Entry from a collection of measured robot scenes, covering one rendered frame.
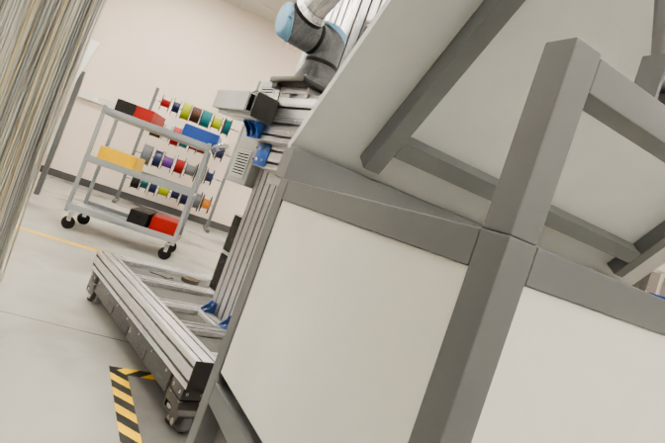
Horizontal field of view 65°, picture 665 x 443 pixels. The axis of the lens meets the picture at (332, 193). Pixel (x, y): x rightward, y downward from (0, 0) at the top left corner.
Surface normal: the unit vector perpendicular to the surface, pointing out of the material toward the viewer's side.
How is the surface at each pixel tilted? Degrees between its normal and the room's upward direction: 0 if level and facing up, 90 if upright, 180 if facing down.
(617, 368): 90
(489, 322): 90
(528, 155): 90
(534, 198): 90
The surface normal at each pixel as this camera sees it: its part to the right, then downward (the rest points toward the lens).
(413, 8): 0.15, 0.67
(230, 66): 0.30, 0.06
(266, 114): 0.59, 0.18
